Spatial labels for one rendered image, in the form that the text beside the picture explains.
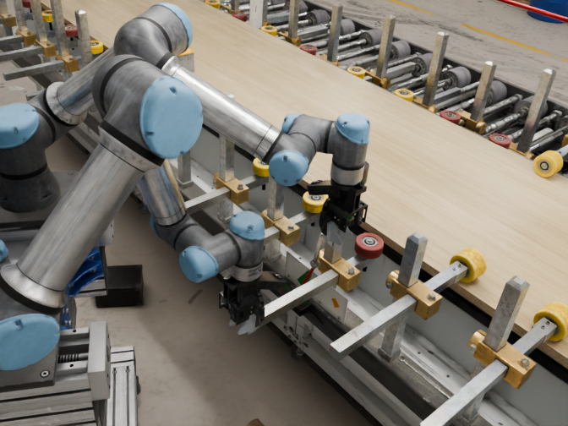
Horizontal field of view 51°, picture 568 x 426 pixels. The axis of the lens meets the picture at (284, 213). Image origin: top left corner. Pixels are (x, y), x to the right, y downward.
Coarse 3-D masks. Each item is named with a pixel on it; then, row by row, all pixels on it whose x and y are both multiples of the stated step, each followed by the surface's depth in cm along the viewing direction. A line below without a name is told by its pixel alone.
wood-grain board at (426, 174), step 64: (64, 0) 321; (128, 0) 328; (192, 0) 334; (256, 64) 266; (320, 64) 271; (384, 128) 224; (448, 128) 228; (384, 192) 190; (448, 192) 192; (512, 192) 194; (448, 256) 166; (512, 256) 167
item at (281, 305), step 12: (360, 264) 168; (324, 276) 162; (336, 276) 163; (300, 288) 157; (312, 288) 158; (324, 288) 161; (276, 300) 153; (288, 300) 154; (300, 300) 156; (276, 312) 151; (264, 324) 150
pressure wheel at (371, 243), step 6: (360, 234) 170; (366, 234) 170; (372, 234) 171; (360, 240) 168; (366, 240) 168; (372, 240) 168; (378, 240) 168; (354, 246) 170; (360, 246) 166; (366, 246) 166; (372, 246) 167; (378, 246) 166; (360, 252) 167; (366, 252) 166; (372, 252) 165; (378, 252) 166; (366, 258) 167; (372, 258) 167
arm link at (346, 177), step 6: (330, 168) 137; (336, 168) 134; (330, 174) 137; (336, 174) 134; (342, 174) 134; (348, 174) 133; (354, 174) 133; (360, 174) 135; (336, 180) 135; (342, 180) 134; (348, 180) 134; (354, 180) 134; (360, 180) 136
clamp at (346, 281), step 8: (320, 256) 167; (320, 264) 168; (328, 264) 165; (336, 264) 165; (344, 264) 165; (336, 272) 163; (344, 272) 162; (360, 272) 163; (344, 280) 162; (352, 280) 162; (344, 288) 163
